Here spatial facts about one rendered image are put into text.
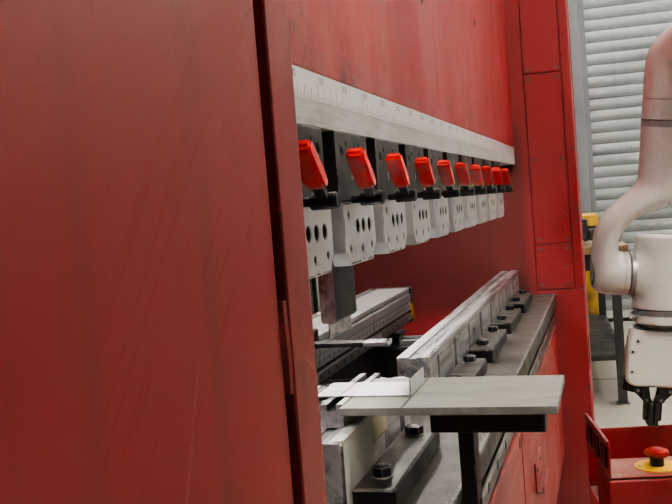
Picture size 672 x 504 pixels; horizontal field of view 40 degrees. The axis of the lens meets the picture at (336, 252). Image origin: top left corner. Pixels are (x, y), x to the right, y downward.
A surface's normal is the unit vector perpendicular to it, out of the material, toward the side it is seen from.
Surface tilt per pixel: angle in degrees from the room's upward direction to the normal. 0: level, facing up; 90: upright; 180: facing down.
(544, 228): 90
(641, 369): 89
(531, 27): 90
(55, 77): 90
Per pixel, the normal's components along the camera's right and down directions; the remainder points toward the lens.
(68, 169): 0.96, -0.06
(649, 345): -0.18, 0.02
